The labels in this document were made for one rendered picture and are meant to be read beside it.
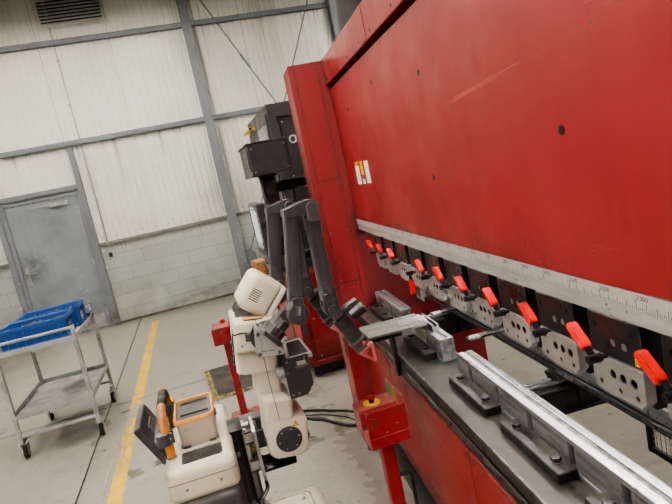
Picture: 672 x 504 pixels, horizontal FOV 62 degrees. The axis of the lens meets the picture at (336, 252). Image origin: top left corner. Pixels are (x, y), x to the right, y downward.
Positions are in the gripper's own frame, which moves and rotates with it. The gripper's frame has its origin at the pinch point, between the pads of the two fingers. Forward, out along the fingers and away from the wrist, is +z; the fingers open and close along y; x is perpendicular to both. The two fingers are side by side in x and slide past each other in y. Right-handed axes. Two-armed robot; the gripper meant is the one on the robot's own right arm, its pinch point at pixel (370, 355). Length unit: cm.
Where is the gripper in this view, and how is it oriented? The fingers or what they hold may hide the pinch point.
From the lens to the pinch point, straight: 217.2
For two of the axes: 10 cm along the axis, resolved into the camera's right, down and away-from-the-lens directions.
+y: -2.6, -0.9, 9.6
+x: -7.5, 6.5, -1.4
